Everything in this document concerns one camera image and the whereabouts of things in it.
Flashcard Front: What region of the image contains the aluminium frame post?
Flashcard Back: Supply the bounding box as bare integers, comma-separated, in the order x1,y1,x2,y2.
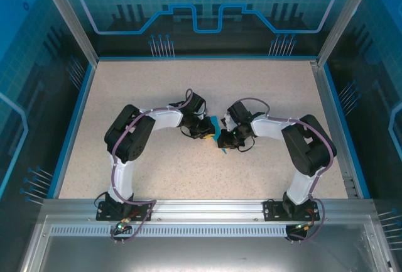
35,0,100,65
315,0,379,67

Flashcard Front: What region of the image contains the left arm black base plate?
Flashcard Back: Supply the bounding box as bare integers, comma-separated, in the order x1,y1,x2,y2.
95,200,154,222

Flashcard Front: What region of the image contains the cable connector with green light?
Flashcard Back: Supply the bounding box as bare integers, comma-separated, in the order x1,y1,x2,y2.
293,221,315,232
114,217,132,234

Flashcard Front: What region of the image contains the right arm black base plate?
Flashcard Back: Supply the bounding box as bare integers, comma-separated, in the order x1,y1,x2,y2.
263,199,318,222

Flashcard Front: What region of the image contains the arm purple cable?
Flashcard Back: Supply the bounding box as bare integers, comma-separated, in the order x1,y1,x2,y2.
237,97,334,245
109,88,193,245

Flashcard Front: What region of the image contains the slotted metal cable duct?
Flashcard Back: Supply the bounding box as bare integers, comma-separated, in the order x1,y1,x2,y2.
49,225,367,237

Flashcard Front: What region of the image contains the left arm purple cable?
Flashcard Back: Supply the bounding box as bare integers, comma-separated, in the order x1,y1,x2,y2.
109,88,193,245

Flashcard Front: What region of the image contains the aluminium side rail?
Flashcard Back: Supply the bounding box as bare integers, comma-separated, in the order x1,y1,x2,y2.
309,60,361,199

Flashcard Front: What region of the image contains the aluminium mounting rail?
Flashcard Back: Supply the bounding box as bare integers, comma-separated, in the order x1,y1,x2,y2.
40,199,376,222

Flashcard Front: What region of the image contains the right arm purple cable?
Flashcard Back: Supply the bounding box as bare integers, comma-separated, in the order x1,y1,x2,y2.
237,97,334,245

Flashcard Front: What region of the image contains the blue cloth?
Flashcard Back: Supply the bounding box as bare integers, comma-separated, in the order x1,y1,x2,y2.
209,116,229,156

